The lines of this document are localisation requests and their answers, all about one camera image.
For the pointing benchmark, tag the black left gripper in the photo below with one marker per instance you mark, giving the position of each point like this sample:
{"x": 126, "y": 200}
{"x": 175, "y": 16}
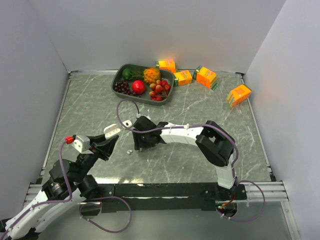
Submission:
{"x": 102, "y": 148}

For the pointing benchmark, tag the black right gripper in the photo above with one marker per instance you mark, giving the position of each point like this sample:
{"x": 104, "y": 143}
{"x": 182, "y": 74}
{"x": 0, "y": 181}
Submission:
{"x": 137, "y": 137}

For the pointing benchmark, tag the white oval charging case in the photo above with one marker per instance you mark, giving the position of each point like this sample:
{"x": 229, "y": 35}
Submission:
{"x": 111, "y": 130}

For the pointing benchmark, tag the white square charging case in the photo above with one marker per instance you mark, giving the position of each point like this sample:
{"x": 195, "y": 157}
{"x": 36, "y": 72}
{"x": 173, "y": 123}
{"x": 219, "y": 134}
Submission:
{"x": 127, "y": 124}

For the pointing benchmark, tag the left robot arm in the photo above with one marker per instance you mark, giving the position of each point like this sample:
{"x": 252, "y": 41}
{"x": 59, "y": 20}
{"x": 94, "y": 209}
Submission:
{"x": 68, "y": 180}

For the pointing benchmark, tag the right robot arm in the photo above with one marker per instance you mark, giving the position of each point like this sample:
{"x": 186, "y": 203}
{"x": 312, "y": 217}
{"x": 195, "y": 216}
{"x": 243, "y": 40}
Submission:
{"x": 216, "y": 145}

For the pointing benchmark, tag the red pomegranate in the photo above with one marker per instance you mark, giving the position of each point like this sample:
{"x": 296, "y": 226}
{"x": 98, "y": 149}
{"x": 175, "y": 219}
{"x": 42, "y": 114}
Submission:
{"x": 138, "y": 87}

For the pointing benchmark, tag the dark purple grapes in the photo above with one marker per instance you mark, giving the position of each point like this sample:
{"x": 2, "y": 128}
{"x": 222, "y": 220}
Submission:
{"x": 125, "y": 88}

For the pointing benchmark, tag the orange pineapple toy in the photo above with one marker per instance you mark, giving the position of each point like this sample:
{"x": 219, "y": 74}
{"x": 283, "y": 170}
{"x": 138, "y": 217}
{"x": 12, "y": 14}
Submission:
{"x": 151, "y": 75}

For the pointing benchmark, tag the green pepper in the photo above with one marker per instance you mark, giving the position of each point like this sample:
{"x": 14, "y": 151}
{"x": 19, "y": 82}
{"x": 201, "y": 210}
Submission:
{"x": 126, "y": 74}

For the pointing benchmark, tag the orange box middle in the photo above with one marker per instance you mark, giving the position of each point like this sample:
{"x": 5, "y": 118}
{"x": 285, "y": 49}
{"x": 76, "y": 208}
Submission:
{"x": 182, "y": 78}

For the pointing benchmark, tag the orange box back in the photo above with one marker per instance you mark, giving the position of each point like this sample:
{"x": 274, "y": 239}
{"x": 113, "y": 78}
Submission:
{"x": 167, "y": 65}

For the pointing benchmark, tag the orange sponge box near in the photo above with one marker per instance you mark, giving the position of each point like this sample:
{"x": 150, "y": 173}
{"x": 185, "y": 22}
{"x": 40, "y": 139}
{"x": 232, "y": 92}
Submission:
{"x": 205, "y": 76}

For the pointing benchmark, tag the orange striped sponge box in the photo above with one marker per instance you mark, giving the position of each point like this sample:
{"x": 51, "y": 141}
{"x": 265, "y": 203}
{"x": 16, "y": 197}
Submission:
{"x": 238, "y": 95}

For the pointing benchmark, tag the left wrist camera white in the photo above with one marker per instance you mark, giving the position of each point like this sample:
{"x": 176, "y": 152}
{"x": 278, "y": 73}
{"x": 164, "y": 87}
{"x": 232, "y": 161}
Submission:
{"x": 79, "y": 142}

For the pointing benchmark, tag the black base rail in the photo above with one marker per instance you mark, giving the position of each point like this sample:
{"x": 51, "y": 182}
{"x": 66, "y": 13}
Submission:
{"x": 165, "y": 196}

